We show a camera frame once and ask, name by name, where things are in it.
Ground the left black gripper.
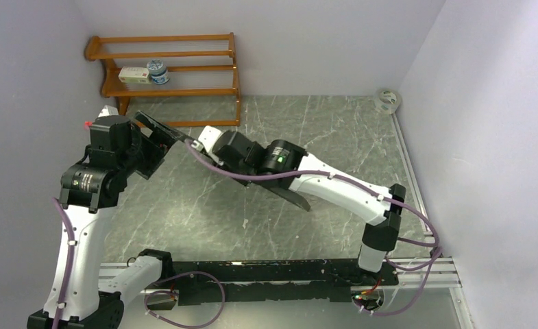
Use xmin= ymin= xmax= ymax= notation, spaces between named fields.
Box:
xmin=118 ymin=111 xmax=181 ymax=179

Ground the wooden picture frame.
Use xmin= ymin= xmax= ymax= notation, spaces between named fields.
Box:
xmin=134 ymin=111 xmax=310 ymax=211

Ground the purple cable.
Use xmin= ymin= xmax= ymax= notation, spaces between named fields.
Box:
xmin=184 ymin=138 xmax=443 ymax=317
xmin=50 ymin=197 xmax=226 ymax=329

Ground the white red box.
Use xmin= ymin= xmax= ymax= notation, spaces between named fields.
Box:
xmin=118 ymin=66 xmax=151 ymax=84

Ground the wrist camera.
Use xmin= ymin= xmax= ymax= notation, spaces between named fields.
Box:
xmin=84 ymin=105 xmax=119 ymax=131
xmin=191 ymin=125 xmax=223 ymax=156

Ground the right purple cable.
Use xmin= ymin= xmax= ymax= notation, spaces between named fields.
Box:
xmin=184 ymin=138 xmax=443 ymax=317

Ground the wooden shelf rack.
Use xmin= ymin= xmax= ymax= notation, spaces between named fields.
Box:
xmin=84 ymin=32 xmax=242 ymax=127

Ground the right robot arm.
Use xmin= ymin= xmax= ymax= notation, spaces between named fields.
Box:
xmin=198 ymin=126 xmax=406 ymax=284

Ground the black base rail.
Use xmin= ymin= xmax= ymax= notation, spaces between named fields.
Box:
xmin=140 ymin=249 xmax=399 ymax=306

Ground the blue white jar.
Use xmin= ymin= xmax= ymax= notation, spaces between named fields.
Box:
xmin=146 ymin=59 xmax=169 ymax=85

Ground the clear tape roll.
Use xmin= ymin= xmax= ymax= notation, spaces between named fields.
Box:
xmin=374 ymin=88 xmax=402 ymax=115

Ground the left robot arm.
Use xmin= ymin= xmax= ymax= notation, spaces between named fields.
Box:
xmin=27 ymin=112 xmax=186 ymax=328

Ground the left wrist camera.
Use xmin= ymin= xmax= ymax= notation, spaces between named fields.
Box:
xmin=84 ymin=105 xmax=119 ymax=131

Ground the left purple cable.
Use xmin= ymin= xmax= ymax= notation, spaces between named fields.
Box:
xmin=50 ymin=197 xmax=226 ymax=329

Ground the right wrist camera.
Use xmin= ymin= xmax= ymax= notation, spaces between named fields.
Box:
xmin=191 ymin=125 xmax=223 ymax=156

